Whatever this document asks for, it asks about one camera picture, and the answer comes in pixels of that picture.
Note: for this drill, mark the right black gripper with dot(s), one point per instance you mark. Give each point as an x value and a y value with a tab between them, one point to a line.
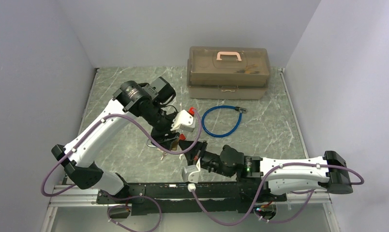
197	152

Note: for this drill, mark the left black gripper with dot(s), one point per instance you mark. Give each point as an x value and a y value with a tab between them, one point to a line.
160	137

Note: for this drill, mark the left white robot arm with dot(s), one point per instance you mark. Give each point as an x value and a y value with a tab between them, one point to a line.
131	100

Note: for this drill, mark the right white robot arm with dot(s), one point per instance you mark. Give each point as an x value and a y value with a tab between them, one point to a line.
328	172

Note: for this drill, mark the bunch of silver keys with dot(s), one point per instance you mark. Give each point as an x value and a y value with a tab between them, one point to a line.
164	154

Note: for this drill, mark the brown plastic toolbox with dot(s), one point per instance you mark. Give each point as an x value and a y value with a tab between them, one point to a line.
228	73

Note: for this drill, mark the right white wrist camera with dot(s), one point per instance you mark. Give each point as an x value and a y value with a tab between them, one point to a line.
190	174

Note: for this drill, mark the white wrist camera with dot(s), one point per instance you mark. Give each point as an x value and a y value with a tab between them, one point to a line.
190	174
183	121

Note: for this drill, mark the red cable lock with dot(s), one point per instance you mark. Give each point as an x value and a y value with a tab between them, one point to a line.
182	137

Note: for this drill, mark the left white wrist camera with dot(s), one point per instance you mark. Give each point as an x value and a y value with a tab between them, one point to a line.
183	121

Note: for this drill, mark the blue cable lock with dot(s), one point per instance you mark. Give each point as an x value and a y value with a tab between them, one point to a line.
218	121

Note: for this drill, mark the aluminium rail frame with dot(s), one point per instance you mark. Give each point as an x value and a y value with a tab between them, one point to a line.
76	210

